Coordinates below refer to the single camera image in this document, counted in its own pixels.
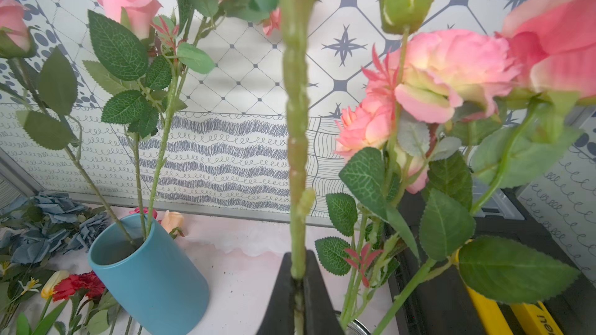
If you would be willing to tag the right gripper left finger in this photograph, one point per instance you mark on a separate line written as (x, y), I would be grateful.
(279, 315)

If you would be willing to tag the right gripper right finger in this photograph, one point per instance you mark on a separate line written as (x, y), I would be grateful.
(319, 314)

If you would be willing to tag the pink peony flower stem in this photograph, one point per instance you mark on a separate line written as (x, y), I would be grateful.
(197, 19)

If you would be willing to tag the large pink rose stem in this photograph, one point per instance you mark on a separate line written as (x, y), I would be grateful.
(552, 42)

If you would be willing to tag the clear glass vase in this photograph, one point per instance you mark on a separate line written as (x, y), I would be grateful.
(356, 328)

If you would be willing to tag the blue cylindrical vase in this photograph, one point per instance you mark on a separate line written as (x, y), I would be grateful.
(152, 278)

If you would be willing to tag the bunch of artificial flowers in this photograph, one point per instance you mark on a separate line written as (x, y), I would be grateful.
(35, 229)

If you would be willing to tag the black toolbox yellow latch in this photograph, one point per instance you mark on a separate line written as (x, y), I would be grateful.
(443, 305)

